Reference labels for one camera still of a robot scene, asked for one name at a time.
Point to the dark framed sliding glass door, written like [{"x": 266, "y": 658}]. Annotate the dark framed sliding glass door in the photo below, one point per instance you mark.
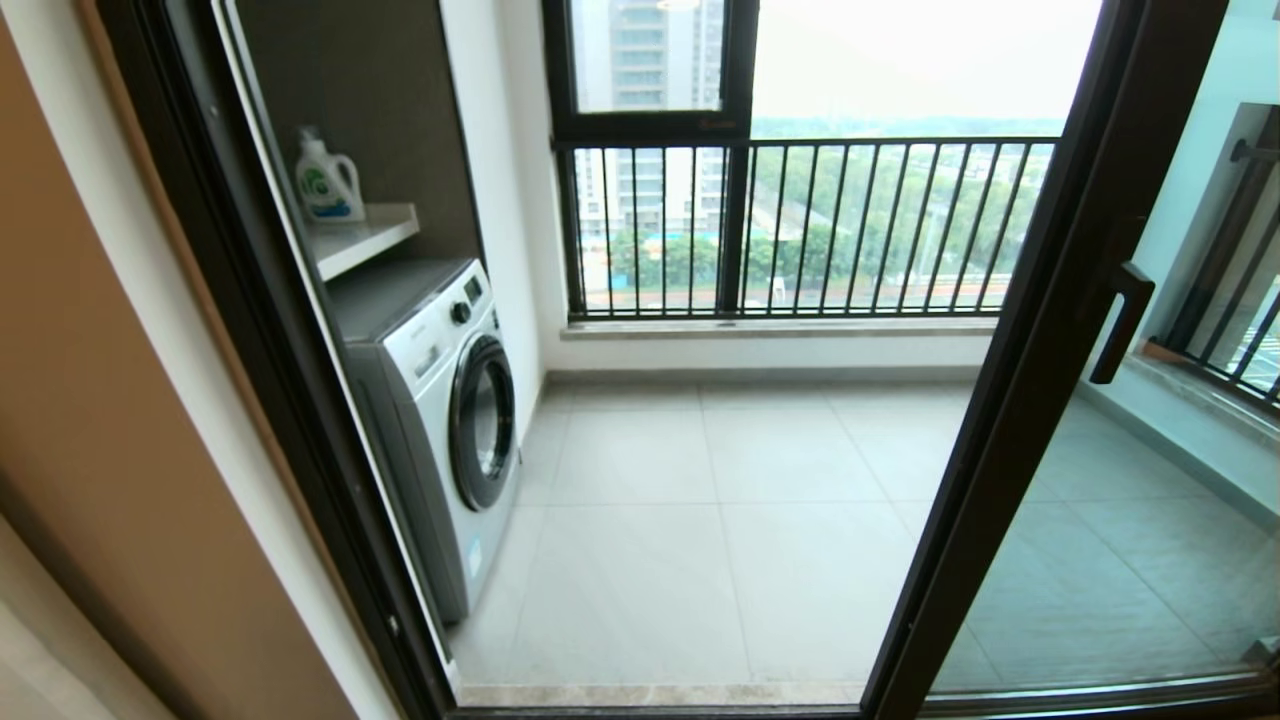
[{"x": 1050, "y": 300}]

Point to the stone window sill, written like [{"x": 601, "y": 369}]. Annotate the stone window sill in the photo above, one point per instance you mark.
[
  {"x": 1200, "y": 388},
  {"x": 780, "y": 328}
]

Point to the white front-load washing machine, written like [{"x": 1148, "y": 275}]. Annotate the white front-load washing machine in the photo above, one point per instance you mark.
[{"x": 430, "y": 420}]

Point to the white shelf board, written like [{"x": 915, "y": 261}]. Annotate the white shelf board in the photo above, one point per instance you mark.
[{"x": 365, "y": 235}]

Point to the long black balcony railing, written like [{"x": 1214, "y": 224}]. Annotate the long black balcony railing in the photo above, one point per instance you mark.
[{"x": 850, "y": 141}]

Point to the grey high-rise building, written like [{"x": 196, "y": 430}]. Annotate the grey high-rise building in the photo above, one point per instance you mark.
[{"x": 650, "y": 50}]

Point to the white detergent bottle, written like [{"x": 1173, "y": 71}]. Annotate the white detergent bottle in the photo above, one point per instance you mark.
[{"x": 328, "y": 185}]

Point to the short black balcony railing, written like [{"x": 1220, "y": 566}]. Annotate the short black balcony railing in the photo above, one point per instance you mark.
[{"x": 1215, "y": 270}]

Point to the dark window frame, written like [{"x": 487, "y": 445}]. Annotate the dark window frame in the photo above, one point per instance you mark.
[{"x": 650, "y": 127}]

